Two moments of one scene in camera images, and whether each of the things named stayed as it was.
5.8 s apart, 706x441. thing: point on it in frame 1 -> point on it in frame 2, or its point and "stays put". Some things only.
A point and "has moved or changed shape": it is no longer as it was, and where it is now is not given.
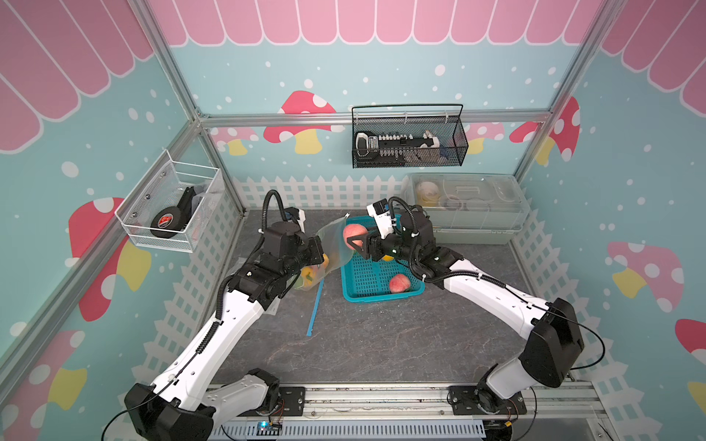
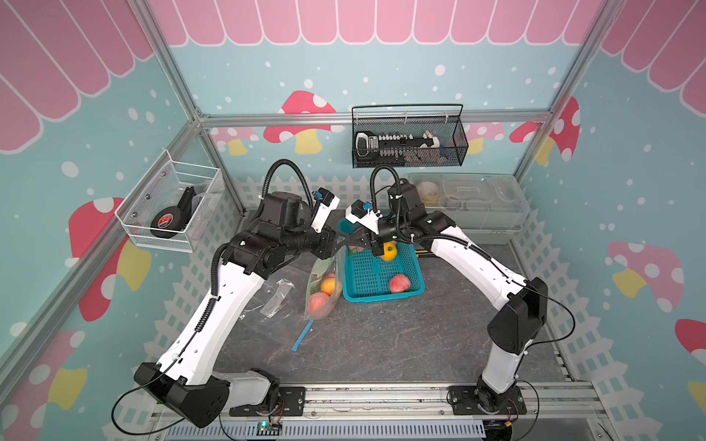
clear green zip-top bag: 336,249 has moved or changed shape
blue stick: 315,307 -> 303,335
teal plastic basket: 365,279 stays put
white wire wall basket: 173,206 stays put
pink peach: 352,231 has moved or changed shape
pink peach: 399,284 stays put
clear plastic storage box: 471,209 stays put
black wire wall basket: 407,135 stays put
